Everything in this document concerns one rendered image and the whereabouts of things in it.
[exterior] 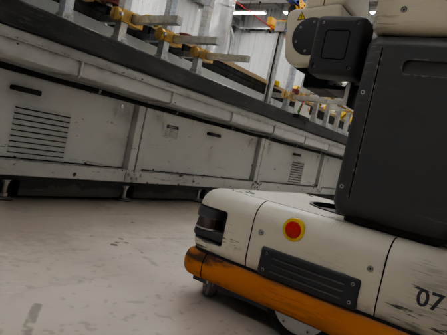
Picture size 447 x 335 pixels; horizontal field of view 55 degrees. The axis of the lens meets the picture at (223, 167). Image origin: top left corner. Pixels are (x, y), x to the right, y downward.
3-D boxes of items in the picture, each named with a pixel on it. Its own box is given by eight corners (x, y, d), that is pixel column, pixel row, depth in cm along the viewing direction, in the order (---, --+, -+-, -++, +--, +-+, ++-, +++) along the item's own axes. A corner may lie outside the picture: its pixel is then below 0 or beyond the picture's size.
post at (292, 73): (287, 113, 296) (302, 44, 294) (285, 112, 293) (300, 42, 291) (283, 112, 298) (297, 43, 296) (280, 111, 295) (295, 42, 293)
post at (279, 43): (271, 104, 275) (285, 34, 273) (267, 103, 271) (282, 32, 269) (265, 104, 277) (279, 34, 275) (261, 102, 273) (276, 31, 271)
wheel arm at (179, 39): (219, 48, 182) (221, 37, 182) (215, 45, 179) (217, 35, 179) (146, 43, 206) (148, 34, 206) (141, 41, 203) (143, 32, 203)
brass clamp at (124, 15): (143, 30, 177) (146, 18, 177) (118, 18, 166) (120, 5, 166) (132, 30, 181) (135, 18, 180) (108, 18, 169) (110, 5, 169)
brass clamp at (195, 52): (213, 64, 218) (215, 54, 218) (197, 56, 207) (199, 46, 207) (203, 63, 222) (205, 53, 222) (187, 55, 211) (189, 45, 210)
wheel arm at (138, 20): (181, 28, 161) (183, 16, 161) (175, 25, 158) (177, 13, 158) (105, 26, 185) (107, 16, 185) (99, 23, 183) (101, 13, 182)
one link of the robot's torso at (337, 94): (380, 118, 124) (399, 32, 122) (348, 98, 100) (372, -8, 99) (296, 107, 139) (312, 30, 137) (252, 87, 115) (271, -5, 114)
